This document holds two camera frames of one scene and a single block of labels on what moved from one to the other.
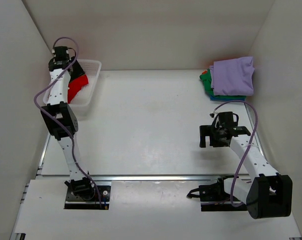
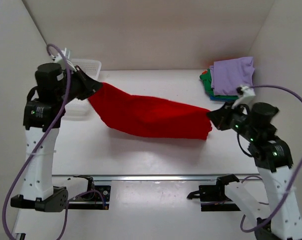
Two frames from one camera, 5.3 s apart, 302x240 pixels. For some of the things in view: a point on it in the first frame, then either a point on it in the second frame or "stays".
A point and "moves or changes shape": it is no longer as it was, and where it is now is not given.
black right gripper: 208,130 -> 218,117
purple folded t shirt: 233,77 stays
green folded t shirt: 206,79 stays
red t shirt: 75,86 moves or changes shape
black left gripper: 79,70 -> 91,84
